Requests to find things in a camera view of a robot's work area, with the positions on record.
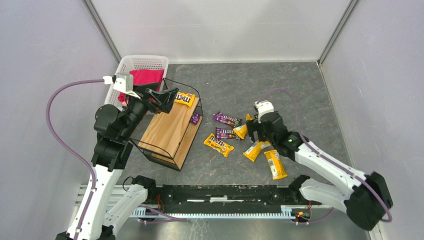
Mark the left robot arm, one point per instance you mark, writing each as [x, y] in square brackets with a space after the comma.
[114, 129]

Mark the white plastic basket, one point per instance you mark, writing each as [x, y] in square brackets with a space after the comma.
[136, 62]

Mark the yellow candy bag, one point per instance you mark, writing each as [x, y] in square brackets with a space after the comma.
[217, 144]
[253, 152]
[183, 98]
[274, 162]
[242, 130]

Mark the yellow candy bag on shelf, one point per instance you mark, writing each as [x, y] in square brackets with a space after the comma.
[183, 98]

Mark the pink cloth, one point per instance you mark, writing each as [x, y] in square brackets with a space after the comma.
[146, 76]

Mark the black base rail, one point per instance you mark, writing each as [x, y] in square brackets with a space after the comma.
[224, 199]

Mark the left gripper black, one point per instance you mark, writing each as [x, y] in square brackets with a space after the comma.
[153, 100]

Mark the small purple candy bag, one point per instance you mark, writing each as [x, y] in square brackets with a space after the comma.
[195, 118]

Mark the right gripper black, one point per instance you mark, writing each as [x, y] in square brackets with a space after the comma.
[256, 133]

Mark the right corner aluminium profile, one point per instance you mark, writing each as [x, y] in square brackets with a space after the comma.
[352, 4]

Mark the purple candy bag upper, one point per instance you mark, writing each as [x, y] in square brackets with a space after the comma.
[227, 120]

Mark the left corner aluminium profile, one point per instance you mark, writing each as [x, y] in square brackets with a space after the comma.
[102, 29]

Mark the wooden wire shelf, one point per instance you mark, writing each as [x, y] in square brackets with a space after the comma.
[169, 136]

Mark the corner aluminium profile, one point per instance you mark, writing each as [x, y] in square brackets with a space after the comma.
[102, 29]
[352, 4]

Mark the purple candy bag lower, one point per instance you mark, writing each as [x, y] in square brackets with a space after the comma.
[224, 133]

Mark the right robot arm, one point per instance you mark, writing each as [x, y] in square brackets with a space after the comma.
[364, 198]

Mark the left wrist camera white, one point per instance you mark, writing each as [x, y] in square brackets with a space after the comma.
[122, 82]

